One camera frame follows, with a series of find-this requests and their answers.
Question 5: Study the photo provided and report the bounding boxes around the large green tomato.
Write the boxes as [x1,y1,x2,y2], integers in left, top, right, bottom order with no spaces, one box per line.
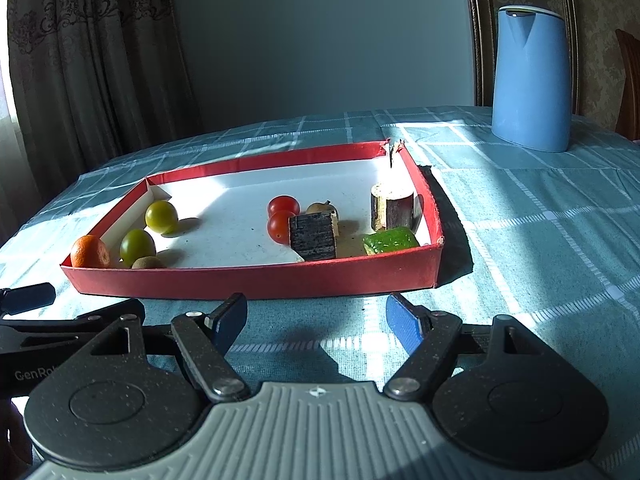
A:
[119,229,157,267]

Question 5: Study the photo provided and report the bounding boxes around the dark wooden frame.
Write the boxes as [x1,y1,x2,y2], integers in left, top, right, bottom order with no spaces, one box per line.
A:
[462,0,582,117]

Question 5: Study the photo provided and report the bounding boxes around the checked teal tablecloth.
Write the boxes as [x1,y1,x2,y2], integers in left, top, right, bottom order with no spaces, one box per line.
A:
[0,105,640,480]

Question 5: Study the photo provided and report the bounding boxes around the round eggplant piece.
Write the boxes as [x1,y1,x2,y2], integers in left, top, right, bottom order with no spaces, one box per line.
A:
[370,183,416,231]

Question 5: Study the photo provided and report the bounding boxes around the blocky eggplant piece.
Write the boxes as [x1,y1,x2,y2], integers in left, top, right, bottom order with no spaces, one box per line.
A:
[288,211,340,263]

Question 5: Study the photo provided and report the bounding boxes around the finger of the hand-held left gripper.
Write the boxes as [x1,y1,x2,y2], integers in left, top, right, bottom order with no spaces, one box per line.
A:
[0,283,57,317]
[0,298,147,337]

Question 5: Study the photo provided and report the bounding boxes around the green cucumber piece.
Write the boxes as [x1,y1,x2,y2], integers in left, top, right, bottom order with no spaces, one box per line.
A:
[362,227,421,256]

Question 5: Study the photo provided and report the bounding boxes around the brown wooden chair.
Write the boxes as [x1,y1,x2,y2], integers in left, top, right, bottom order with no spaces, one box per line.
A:
[614,28,640,142]

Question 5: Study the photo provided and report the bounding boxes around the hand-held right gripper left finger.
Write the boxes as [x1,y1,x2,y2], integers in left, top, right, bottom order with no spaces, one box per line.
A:
[75,292,252,404]

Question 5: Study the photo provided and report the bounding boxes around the orange tangerine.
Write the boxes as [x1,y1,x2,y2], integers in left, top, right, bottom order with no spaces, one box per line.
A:
[70,235,112,269]

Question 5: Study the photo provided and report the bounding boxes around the small green tomato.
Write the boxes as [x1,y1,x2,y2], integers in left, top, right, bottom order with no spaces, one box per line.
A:
[145,200,180,235]

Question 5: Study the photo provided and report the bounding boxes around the patterned grey curtain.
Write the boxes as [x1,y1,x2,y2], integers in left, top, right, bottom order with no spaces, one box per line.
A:
[0,0,202,223]

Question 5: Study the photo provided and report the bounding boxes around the blue jug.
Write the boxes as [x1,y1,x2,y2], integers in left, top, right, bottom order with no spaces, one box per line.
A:
[490,5,573,154]

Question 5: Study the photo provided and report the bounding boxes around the small brown round fruit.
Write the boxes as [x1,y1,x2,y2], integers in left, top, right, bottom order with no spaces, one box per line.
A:
[306,200,340,224]

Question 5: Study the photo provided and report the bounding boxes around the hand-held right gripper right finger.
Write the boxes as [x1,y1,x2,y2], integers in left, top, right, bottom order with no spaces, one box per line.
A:
[382,293,553,404]

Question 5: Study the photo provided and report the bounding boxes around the red cherry tomato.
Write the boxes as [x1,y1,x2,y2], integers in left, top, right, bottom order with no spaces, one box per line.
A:
[267,195,301,217]
[267,211,297,245]

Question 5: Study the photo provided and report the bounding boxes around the red cardboard box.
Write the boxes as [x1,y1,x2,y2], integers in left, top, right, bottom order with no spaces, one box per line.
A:
[60,141,446,301]

